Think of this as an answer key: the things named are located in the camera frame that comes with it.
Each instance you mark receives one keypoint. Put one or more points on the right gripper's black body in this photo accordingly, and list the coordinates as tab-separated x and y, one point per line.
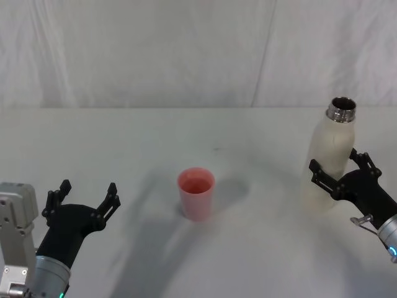
369	195

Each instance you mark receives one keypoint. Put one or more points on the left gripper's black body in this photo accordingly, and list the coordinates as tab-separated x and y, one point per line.
66	226

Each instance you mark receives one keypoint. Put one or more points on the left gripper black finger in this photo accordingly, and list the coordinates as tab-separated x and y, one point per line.
108	206
56	198

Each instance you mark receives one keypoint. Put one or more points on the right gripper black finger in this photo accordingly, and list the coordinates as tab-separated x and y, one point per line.
322	178
366	161

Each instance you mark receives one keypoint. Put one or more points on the cream vacuum bottle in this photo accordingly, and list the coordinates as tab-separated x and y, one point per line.
328	139

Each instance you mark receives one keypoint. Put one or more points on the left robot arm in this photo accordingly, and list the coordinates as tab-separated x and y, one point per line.
18	217

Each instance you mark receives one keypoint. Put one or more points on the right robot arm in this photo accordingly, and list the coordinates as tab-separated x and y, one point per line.
390	236

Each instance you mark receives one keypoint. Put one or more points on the pink plastic cup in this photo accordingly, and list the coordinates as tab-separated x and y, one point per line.
197	198

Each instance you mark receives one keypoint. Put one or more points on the white table cloth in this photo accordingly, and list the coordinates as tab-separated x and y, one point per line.
248	248

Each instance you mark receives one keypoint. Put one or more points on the white curtain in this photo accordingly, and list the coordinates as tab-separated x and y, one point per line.
155	52

